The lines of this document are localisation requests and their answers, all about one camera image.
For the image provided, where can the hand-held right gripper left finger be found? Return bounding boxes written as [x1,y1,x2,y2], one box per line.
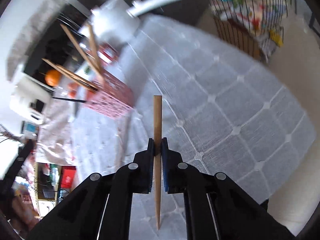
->
[27,138,154,240]

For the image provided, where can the grey checked tablecloth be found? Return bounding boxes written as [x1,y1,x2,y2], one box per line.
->
[72,14,317,230]

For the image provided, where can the red box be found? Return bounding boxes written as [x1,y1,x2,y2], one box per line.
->
[60,167,77,188]

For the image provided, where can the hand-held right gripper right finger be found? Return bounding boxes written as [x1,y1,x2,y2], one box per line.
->
[161,137,297,240]

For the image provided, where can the floral cabinet cloth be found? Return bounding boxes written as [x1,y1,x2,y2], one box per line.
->
[35,100,78,165]

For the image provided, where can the white electric cooking pot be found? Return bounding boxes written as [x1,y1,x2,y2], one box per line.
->
[77,0,183,46]

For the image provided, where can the black microwave oven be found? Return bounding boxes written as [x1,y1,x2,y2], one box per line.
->
[24,12,100,85]

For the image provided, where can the black chopstick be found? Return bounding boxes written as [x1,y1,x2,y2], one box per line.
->
[52,97,88,103]

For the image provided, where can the bare dry branches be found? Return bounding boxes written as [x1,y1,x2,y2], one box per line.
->
[0,124,23,143]

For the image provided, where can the pink perforated utensil holder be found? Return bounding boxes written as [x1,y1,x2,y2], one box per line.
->
[82,70,135,120]

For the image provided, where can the cream air fryer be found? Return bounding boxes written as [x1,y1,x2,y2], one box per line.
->
[10,76,50,124]

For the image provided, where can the short red spice jar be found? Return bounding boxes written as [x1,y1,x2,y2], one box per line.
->
[97,44,119,64]

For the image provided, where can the wooden chopstick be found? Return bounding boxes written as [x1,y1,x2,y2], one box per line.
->
[42,58,99,91]
[153,95,163,230]
[60,24,103,80]
[87,22,105,81]
[56,64,98,90]

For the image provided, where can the black wire rack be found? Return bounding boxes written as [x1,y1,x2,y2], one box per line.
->
[202,0,293,63]

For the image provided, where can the large orange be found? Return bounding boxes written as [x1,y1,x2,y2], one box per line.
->
[45,69,62,87]

